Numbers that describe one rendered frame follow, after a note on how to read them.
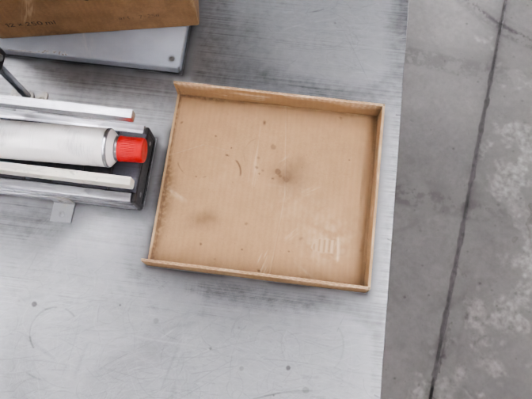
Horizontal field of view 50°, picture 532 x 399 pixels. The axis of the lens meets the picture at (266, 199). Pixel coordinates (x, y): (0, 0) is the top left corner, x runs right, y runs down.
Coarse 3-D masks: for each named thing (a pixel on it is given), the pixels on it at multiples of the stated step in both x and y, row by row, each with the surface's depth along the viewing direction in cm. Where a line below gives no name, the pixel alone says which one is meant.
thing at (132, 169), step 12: (24, 120) 79; (120, 132) 79; (60, 168) 77; (72, 168) 77; (84, 168) 78; (96, 168) 77; (108, 168) 77; (120, 168) 77; (132, 168) 77; (36, 180) 77; (48, 180) 77; (60, 180) 77; (132, 192) 79
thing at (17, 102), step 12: (0, 96) 71; (12, 96) 71; (24, 108) 72; (36, 108) 71; (48, 108) 71; (60, 108) 71; (72, 108) 71; (84, 108) 71; (96, 108) 71; (108, 108) 71; (120, 108) 71; (120, 120) 72; (132, 120) 71
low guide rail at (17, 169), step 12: (0, 168) 74; (12, 168) 74; (24, 168) 74; (36, 168) 74; (48, 168) 74; (72, 180) 74; (84, 180) 74; (96, 180) 73; (108, 180) 73; (120, 180) 73; (132, 180) 74
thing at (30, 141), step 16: (0, 128) 73; (16, 128) 73; (32, 128) 74; (48, 128) 74; (64, 128) 74; (80, 128) 74; (96, 128) 74; (112, 128) 75; (0, 144) 73; (16, 144) 73; (32, 144) 73; (48, 144) 73; (64, 144) 73; (80, 144) 73; (96, 144) 73; (112, 144) 73; (128, 144) 74; (144, 144) 75; (32, 160) 75; (48, 160) 74; (64, 160) 74; (80, 160) 74; (96, 160) 74; (112, 160) 74; (128, 160) 74; (144, 160) 75
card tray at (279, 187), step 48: (192, 96) 85; (240, 96) 83; (288, 96) 81; (192, 144) 83; (240, 144) 83; (288, 144) 83; (336, 144) 82; (192, 192) 81; (240, 192) 81; (288, 192) 81; (336, 192) 81; (192, 240) 79; (240, 240) 79; (288, 240) 79; (336, 240) 79; (336, 288) 77
